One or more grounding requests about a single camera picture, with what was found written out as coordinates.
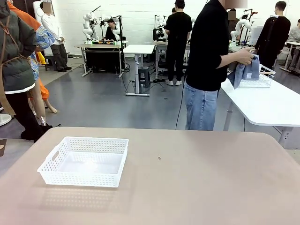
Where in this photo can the dark low stool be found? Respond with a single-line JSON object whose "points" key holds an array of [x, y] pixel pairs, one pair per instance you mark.
{"points": [[50, 62]]}

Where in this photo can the grey workbench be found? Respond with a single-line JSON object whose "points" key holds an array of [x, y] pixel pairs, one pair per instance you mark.
{"points": [[161, 44]]}

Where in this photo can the person in orange and blue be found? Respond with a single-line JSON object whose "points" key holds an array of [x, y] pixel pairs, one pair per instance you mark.
{"points": [[43, 37]]}

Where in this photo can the person in black shirt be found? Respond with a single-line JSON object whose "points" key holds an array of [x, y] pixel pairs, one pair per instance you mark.
{"points": [[204, 47]]}

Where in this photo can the white desk with legs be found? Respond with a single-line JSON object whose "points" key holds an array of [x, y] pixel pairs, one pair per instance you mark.
{"points": [[293, 43]]}

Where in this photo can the white rounded table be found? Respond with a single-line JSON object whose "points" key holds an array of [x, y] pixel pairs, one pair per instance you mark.
{"points": [[264, 107]]}

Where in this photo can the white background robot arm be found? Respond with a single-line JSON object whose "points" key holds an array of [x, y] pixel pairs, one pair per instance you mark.
{"points": [[116, 32], [241, 23], [87, 25], [161, 22]]}

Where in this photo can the black base robot workbench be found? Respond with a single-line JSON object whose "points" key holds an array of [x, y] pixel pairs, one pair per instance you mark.
{"points": [[103, 56]]}

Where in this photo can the black camera stand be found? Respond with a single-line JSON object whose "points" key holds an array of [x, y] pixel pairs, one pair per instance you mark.
{"points": [[121, 28]]}

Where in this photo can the blue grey cloth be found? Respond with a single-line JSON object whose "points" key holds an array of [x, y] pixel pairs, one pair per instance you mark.
{"points": [[248, 70]]}

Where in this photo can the person in white shirt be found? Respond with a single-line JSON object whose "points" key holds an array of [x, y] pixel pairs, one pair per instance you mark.
{"points": [[52, 25]]}

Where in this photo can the seated person in grey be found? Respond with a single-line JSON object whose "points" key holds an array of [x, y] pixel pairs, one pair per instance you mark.
{"points": [[295, 32]]}

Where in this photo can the person in black coat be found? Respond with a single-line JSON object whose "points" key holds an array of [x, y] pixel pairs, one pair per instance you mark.
{"points": [[274, 32]]}

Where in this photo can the person's right hand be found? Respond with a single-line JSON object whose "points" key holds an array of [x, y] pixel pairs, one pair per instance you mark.
{"points": [[245, 57]]}

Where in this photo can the white perforated plastic basket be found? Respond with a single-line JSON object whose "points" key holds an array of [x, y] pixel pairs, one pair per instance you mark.
{"points": [[70, 143]]}

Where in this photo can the grey plastic stool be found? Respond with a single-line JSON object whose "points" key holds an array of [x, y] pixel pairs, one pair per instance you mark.
{"points": [[143, 75]]}

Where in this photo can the white board panel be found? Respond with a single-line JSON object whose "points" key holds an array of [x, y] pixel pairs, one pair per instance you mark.
{"points": [[256, 35]]}

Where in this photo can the white standing desk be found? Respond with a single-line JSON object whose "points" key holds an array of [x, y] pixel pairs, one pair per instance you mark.
{"points": [[138, 48]]}

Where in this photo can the person's right forearm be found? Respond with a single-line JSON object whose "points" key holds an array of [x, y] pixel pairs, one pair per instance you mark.
{"points": [[230, 59]]}

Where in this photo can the standing person in black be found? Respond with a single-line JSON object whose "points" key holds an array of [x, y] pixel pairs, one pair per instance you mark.
{"points": [[178, 28]]}

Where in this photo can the person in dark green vest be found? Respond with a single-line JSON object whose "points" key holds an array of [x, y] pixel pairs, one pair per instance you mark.
{"points": [[16, 58]]}

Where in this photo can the seated person in black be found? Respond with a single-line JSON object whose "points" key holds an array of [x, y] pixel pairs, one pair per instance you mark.
{"points": [[109, 31]]}

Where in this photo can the white round stand base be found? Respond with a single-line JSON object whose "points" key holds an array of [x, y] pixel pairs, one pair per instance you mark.
{"points": [[4, 119]]}

